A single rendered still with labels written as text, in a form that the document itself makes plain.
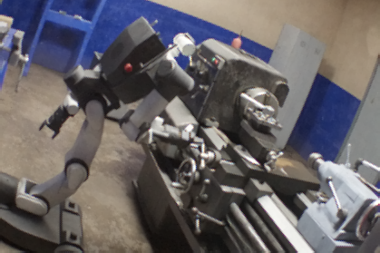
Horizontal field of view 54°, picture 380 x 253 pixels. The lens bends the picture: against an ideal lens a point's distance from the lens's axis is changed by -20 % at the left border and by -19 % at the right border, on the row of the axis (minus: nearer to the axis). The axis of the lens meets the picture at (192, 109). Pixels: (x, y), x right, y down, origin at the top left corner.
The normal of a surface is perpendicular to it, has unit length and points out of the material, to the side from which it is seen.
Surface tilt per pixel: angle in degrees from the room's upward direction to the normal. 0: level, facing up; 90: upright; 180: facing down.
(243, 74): 90
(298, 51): 90
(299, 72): 90
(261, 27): 90
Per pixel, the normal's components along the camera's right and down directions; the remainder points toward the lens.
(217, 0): 0.28, 0.35
